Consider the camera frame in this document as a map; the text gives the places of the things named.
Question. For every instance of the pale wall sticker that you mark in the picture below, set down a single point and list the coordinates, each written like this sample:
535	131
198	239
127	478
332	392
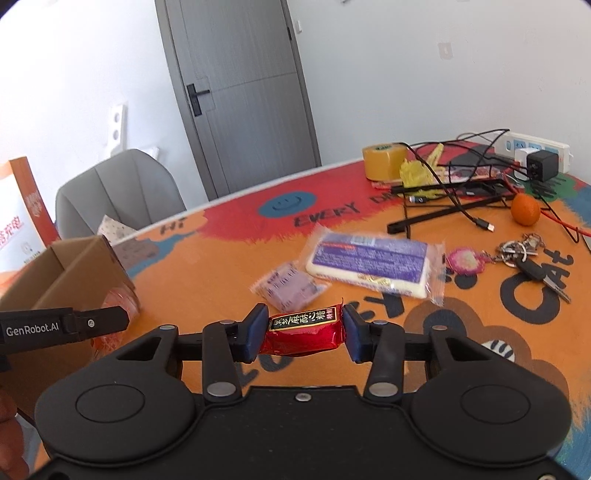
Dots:
445	49

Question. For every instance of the white charger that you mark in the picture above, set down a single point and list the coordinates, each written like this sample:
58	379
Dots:
526	156

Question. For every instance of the bunch of keys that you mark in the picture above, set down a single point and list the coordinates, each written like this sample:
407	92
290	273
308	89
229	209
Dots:
531	270

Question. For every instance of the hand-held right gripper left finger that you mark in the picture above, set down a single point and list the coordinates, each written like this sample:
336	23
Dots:
254	334

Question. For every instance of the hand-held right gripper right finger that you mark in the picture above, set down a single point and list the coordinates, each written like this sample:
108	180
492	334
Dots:
353	339

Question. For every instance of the brown cardboard box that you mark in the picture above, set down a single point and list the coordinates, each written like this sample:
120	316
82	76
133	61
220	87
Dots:
78	272

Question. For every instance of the orange and white paper bag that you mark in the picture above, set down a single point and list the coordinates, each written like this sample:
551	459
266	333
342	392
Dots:
18	217

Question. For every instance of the orange fruit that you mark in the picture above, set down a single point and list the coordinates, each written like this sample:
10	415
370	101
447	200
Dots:
525	210

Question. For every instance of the grey chair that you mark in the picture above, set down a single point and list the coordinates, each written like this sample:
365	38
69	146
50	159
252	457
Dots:
124	184

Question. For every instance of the large purple and white packet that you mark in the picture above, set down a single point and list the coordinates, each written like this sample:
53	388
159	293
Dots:
369	258

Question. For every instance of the yellow tape roll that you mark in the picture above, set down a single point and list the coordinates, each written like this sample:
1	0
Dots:
383	161

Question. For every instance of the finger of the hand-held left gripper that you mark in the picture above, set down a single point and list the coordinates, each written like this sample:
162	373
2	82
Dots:
101	321

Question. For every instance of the white wall socket plate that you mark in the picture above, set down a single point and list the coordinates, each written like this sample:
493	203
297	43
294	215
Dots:
116	131

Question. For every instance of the white light switch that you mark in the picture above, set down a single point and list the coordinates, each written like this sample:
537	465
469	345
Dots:
298	26

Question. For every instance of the black folding stand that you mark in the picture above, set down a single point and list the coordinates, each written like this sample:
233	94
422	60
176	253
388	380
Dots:
415	221

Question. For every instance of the grey door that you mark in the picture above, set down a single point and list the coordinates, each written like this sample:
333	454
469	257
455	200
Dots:
249	92

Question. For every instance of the red candy packet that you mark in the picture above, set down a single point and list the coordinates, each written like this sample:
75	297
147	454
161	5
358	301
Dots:
302	332

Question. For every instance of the black flat case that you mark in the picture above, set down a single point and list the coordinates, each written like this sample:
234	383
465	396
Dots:
471	157

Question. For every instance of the black charger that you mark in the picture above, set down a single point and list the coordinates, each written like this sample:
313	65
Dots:
542	166

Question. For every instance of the patterned beige cushion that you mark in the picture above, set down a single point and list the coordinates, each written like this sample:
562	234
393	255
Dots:
115	230

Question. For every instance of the person's left hand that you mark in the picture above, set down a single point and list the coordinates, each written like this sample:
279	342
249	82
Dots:
9	438

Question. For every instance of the white power strip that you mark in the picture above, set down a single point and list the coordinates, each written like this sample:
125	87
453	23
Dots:
549	147

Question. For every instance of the yellow crumpled wrapper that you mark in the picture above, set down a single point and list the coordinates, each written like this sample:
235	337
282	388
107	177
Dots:
415	173

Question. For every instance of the small purple snack packet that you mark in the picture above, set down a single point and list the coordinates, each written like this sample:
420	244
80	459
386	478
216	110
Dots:
291	286

